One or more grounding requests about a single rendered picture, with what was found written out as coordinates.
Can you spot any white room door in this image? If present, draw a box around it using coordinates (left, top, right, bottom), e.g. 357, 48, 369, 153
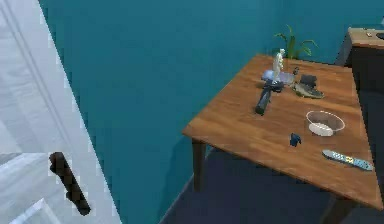
0, 0, 123, 224

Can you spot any brown wooden table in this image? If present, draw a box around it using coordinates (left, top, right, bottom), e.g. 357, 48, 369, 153
181, 54, 384, 224

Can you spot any pale blue dish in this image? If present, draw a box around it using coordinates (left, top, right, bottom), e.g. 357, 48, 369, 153
261, 69, 296, 86

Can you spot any clear glass bowl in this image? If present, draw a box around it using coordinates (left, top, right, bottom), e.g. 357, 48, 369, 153
305, 110, 346, 138

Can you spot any grey remote control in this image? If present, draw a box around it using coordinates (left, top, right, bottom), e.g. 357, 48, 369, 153
321, 149, 374, 172

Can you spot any dark brown door handle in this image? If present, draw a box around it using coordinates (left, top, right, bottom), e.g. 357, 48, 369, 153
48, 151, 92, 217

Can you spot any dark wooden cupboard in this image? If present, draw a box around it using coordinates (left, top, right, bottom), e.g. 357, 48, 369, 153
334, 26, 384, 93

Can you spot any black and olive object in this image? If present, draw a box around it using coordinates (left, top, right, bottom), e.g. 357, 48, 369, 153
291, 74, 325, 100

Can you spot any small dark blue object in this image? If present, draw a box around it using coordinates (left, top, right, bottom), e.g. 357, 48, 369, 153
289, 132, 303, 148

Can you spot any white figurine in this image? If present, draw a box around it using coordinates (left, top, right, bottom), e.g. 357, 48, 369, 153
272, 48, 287, 82

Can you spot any green house plant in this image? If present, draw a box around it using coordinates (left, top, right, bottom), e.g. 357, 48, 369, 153
273, 24, 319, 61

